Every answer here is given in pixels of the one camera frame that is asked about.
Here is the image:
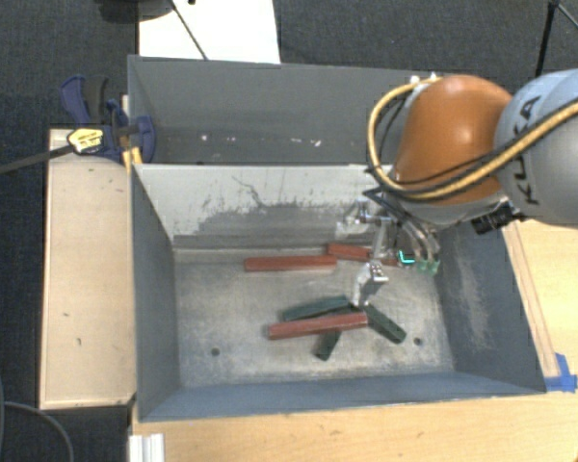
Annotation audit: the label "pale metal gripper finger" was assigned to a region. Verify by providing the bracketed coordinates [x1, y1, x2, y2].
[350, 263, 373, 309]
[364, 263, 390, 310]

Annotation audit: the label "red-brown flat block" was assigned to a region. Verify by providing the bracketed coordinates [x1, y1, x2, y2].
[267, 311, 370, 341]
[327, 243, 400, 268]
[243, 254, 339, 273]

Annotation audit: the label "dark green flat block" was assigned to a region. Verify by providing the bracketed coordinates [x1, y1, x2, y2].
[280, 295, 354, 322]
[312, 329, 343, 362]
[362, 303, 408, 346]

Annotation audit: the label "grey metal bin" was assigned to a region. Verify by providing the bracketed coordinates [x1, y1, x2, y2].
[126, 54, 548, 424]

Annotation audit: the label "pale wood flat board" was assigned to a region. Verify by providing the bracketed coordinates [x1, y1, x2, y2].
[38, 127, 139, 411]

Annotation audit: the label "black cylinder on white bracket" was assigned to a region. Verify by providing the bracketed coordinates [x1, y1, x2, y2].
[470, 204, 527, 236]

